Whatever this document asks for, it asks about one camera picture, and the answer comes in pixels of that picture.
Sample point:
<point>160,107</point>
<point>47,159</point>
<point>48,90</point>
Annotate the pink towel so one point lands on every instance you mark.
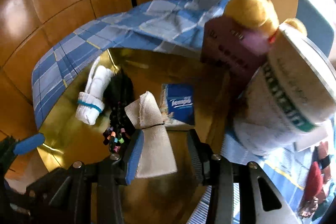
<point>324,160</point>

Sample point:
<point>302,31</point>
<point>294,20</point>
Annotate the blue tissue pack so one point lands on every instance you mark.
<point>177,107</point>

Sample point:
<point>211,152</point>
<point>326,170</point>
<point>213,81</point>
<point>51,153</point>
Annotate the brown box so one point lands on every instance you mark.
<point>229,45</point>

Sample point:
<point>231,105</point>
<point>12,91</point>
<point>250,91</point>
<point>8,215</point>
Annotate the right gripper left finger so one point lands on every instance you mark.
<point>133,160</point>

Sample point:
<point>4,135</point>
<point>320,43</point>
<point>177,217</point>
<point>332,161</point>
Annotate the red knit hat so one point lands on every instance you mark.
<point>314,182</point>

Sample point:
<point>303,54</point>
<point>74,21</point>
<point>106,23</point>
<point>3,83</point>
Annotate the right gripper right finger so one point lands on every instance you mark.
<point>200,154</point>

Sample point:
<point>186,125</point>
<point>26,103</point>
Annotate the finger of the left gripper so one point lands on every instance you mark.
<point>28,144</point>

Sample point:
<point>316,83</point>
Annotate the blue plaid bedspread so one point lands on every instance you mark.
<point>172,27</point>

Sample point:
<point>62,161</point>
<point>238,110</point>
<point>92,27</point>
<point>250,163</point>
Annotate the brown satin scrunchie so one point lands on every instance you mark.
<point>308,208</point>

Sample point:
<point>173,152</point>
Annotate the teal plush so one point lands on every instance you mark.
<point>325,199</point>

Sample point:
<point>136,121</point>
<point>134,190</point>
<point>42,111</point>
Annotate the beige cloth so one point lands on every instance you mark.
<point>157,157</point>

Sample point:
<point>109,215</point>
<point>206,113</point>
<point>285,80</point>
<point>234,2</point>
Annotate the wooden wardrobe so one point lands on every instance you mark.
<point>29,28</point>

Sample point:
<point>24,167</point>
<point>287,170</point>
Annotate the yellow giraffe plush toy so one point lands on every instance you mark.
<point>256,21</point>

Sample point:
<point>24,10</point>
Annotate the white protein powder can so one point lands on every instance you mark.
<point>291,95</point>

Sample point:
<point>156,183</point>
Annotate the gold tray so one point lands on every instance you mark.
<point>166,199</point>

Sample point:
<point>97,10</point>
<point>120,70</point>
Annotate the white knit gloves bundle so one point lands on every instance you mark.
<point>90,101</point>

